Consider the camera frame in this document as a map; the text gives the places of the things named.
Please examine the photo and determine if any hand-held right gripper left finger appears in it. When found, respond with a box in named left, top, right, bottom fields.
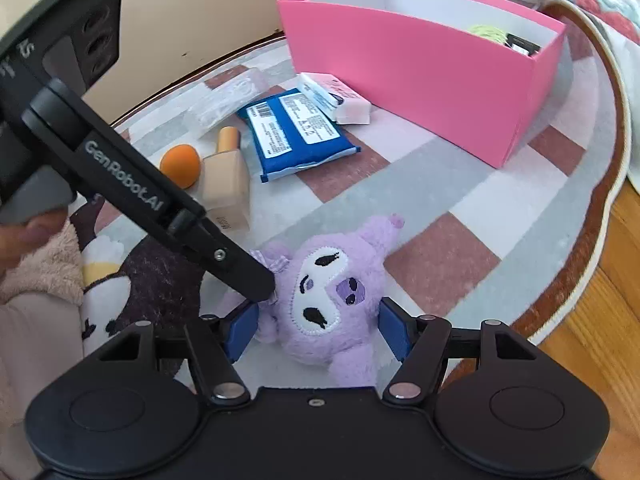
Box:
left=96, top=304, right=261, bottom=407

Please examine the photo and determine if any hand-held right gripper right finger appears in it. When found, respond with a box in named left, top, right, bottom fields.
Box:
left=378, top=297, right=539, bottom=404

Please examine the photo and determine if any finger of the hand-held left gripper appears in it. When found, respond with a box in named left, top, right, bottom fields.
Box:
left=169, top=211, right=277, bottom=304

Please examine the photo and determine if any purple plush toy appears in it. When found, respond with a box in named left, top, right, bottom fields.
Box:
left=215, top=213, right=406, bottom=388

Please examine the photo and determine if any blue packet with white label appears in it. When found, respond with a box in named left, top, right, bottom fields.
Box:
left=236, top=88, right=362, bottom=184

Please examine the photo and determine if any white pink tissue packet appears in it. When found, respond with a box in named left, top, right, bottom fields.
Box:
left=297, top=72, right=374, bottom=126

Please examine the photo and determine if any pink cardboard box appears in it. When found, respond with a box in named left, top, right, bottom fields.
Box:
left=276, top=0, right=567, bottom=170

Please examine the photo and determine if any person's left forearm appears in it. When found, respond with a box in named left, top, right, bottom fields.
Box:
left=0, top=220, right=86, bottom=307

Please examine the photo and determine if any person's left hand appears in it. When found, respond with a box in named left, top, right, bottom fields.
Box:
left=0, top=209, right=69, bottom=283

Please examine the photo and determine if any dark cartoon print fabric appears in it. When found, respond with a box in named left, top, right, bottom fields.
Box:
left=69, top=195, right=206, bottom=386

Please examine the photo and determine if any beige foundation bottle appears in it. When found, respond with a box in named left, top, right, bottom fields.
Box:
left=201, top=126, right=252, bottom=233

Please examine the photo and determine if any checkered round rug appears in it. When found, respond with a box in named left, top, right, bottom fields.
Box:
left=70, top=0, right=632, bottom=391

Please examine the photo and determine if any orange makeup sponge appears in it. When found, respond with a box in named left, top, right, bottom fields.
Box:
left=159, top=144, right=202, bottom=190

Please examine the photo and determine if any clear plastic bag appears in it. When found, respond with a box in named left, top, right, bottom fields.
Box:
left=189, top=67, right=265, bottom=138

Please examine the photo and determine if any green yarn ball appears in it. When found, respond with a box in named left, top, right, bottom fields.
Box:
left=467, top=23, right=542, bottom=57

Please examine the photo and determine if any floral quilt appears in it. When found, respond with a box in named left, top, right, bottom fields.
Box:
left=320, top=0, right=640, bottom=187

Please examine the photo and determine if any beige bed frame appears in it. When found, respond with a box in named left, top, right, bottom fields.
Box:
left=0, top=0, right=290, bottom=128

